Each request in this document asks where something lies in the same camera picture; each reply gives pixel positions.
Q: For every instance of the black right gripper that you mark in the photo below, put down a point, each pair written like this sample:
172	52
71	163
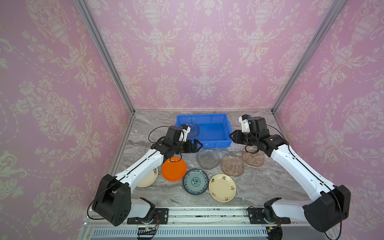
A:
244	137

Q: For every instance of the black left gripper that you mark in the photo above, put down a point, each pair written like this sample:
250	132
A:
195	149

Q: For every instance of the clear glass plate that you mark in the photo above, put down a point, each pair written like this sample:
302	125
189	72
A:
194	130

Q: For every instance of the pink glass plate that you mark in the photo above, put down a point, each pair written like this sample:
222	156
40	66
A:
252	156

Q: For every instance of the cream plate with calligraphy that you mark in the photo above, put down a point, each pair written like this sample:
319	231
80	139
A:
222	188

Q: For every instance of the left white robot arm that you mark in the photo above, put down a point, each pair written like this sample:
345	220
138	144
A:
113	201

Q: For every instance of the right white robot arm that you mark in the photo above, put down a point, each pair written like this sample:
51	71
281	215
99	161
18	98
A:
328	205

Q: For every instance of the blue plastic bin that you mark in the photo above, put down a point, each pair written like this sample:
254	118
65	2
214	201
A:
214	129

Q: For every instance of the grey glass plate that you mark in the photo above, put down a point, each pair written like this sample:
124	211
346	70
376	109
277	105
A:
208	159

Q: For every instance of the brown glass plate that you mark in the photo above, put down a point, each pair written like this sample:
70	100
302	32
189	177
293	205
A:
232	165

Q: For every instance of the orange round plate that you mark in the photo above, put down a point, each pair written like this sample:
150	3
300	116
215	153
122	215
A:
174	169

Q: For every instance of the teal patterned round plate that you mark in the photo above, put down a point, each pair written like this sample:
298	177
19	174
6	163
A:
195	182

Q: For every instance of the cream plate black brushstroke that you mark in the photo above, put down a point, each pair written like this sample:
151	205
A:
149	179

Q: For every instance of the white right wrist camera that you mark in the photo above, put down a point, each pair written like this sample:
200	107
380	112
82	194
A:
244	121

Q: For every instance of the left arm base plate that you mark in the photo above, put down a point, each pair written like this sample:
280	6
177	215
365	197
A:
156	215

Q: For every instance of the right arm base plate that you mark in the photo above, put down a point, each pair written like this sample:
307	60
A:
258	216

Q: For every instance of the aluminium front rail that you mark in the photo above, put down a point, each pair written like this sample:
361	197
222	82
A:
205	223

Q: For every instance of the right aluminium corner post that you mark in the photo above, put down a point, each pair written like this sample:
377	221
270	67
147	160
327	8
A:
319	35

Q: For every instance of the aluminium corner post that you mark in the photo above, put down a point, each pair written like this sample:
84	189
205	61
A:
319	35
101	46

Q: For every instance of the left aluminium corner post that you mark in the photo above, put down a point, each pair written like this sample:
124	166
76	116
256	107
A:
101	46

